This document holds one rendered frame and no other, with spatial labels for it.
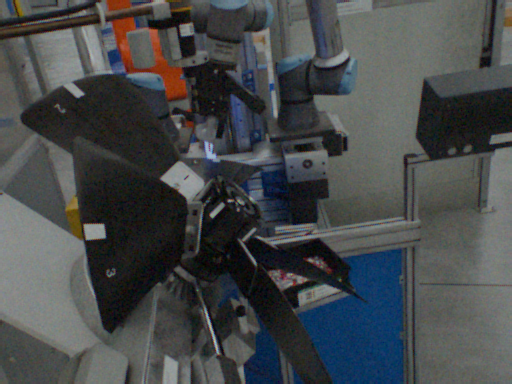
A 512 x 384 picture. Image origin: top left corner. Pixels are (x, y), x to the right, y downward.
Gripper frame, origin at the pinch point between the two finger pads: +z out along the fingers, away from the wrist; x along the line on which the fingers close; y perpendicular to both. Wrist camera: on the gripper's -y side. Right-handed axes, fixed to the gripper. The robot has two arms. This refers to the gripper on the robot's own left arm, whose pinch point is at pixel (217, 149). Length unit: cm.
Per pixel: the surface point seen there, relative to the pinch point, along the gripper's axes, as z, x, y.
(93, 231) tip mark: -9, 61, 17
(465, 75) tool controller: -24, -13, -61
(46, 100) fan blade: -12.9, 24.9, 30.8
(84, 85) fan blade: -14.9, 19.0, 26.2
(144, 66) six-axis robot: 58, -359, 42
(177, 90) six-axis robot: 76, -370, 11
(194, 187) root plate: -2.9, 30.2, 5.5
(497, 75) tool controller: -25, -11, -67
